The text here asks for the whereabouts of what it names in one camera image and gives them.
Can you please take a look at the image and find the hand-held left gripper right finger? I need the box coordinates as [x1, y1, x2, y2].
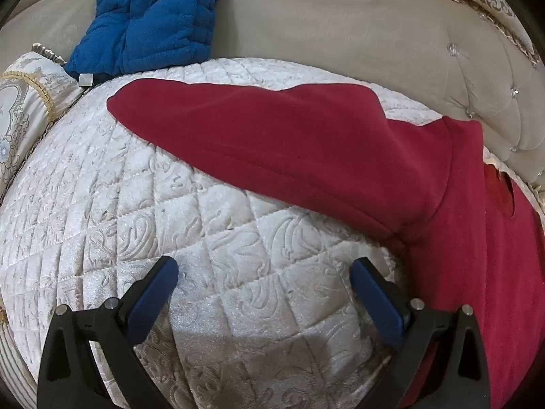
[349, 258, 491, 409]

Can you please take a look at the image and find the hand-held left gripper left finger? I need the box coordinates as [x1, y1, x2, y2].
[37, 257, 180, 409]

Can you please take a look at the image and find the red sweater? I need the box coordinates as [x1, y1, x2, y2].
[106, 77, 545, 409]

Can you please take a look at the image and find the white quilted sofa cover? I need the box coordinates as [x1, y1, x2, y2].
[0, 57, 448, 409]

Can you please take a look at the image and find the cream gold patterned pillow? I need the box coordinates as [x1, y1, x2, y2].
[0, 43, 84, 199]

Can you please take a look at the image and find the beige tufted sofa backrest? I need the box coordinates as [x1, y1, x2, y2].
[0, 0, 545, 184]

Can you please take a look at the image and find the blue plush blanket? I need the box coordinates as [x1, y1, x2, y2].
[65, 0, 228, 84]

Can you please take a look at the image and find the beige damask ruffled pillow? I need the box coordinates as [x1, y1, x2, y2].
[366, 0, 542, 69]

